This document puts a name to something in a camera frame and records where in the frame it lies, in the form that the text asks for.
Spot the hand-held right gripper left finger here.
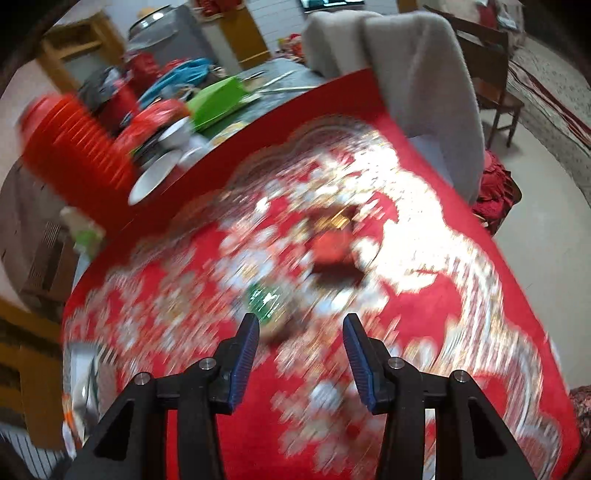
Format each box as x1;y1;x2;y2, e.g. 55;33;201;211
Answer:
65;313;262;480

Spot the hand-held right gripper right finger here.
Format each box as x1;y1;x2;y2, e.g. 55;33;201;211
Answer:
342;313;539;480

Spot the small green snack packet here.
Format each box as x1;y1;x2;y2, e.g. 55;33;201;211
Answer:
247;284;284;324

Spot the red gold floral tablecloth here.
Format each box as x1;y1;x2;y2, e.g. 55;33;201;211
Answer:
60;69;583;480

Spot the red snack packet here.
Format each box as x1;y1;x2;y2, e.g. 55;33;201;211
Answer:
309;228;365;282

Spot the white plate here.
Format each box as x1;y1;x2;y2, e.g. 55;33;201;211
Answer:
128;150;185;206

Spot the green white tissue box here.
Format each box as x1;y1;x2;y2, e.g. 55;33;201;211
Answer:
60;205;105;254

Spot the yellow wooden chair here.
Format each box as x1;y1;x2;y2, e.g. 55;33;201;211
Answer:
0;300;65;453

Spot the red cloth pile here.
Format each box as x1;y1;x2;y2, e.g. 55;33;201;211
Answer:
471;152;522;232

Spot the white radiator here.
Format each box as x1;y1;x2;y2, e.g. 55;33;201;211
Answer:
0;425;61;480

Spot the white bowl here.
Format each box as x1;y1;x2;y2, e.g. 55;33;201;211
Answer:
152;117;192;149

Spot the red plastic bag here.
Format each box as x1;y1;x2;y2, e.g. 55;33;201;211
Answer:
115;99;190;153

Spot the bright green box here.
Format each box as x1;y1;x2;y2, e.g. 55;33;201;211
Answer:
187;76;259;132

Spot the red ribbed pitcher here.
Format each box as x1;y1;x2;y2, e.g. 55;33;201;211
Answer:
18;92;139;227

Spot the grey padded chair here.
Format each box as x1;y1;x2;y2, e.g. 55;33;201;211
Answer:
302;9;384;79
362;11;485;204

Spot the blue bag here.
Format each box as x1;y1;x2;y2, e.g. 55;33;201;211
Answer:
139;58;213;102

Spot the black plastic bag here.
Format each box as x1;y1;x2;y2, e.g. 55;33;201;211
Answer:
78;67;123;104

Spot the dark wooden chair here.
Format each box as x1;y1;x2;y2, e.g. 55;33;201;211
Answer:
425;4;525;148

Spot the patterned bed blanket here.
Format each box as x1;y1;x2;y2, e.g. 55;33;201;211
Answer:
505;34;591;213

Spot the metal pot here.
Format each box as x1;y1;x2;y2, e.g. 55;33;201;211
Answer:
129;4;178;42

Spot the television screen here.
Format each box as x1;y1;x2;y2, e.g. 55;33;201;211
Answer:
300;0;365;12

